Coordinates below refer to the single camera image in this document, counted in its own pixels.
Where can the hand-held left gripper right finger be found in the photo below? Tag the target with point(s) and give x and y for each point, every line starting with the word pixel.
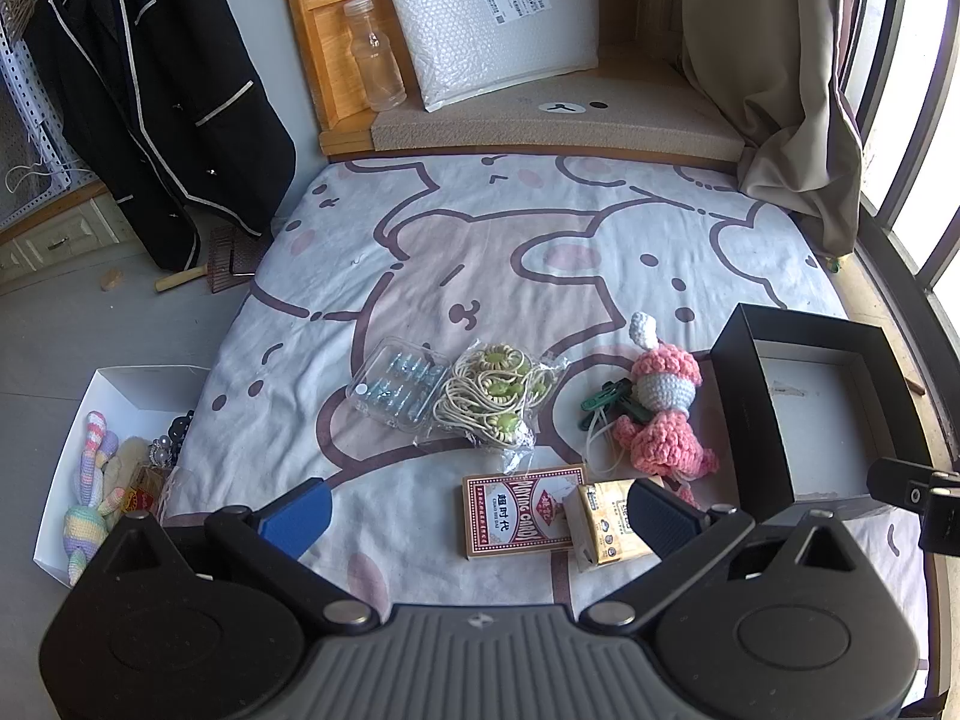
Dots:
pixel 658 517

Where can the clear plastic clip box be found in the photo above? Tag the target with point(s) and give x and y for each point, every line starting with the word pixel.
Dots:
pixel 397 384

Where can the white bubble mailer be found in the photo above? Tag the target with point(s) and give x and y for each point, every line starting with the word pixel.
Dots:
pixel 487 22

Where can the clear plastic bottle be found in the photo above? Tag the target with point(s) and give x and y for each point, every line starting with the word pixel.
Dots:
pixel 373 52

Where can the yellow small carton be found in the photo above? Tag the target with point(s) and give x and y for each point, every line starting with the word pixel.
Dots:
pixel 607 525

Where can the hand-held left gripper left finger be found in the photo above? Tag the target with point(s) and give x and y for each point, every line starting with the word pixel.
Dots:
pixel 296 519

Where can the red playing card box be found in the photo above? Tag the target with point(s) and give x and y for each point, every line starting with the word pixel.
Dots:
pixel 517 514

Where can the white drawer cabinet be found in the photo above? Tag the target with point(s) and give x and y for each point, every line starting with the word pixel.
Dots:
pixel 52 236

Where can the black jacket with white trim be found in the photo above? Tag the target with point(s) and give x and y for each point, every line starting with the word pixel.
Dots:
pixel 165 90

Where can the beige windowsill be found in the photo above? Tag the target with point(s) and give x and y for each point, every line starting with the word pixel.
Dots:
pixel 877 300

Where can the black window railing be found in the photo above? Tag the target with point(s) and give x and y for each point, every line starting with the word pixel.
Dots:
pixel 919 127

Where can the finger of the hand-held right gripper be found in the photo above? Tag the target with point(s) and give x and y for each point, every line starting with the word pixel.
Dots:
pixel 900 481

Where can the white cardboard box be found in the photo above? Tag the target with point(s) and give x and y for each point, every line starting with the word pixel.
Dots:
pixel 112 390

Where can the white perforated metal rack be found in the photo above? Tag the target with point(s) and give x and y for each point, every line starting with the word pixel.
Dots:
pixel 30 127

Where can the black cardboard box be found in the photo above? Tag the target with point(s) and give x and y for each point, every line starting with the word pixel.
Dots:
pixel 810 405

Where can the black hair clip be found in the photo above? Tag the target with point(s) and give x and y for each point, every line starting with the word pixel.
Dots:
pixel 180 431

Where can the pink crochet doll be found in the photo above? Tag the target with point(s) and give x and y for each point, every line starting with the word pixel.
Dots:
pixel 664 420

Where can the wooden cabinet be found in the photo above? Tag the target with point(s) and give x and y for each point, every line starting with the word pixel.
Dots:
pixel 322 30

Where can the pastel crochet bunny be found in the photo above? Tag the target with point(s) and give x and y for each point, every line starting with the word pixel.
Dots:
pixel 84 525

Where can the beige plush toy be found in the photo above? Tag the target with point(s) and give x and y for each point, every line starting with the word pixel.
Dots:
pixel 129 465

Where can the beige curtain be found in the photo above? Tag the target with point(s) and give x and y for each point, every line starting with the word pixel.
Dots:
pixel 772 90

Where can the red snack packet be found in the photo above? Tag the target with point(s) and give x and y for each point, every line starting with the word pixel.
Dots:
pixel 142 491

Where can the green clothes pegs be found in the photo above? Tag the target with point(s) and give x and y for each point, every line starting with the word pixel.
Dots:
pixel 611 397

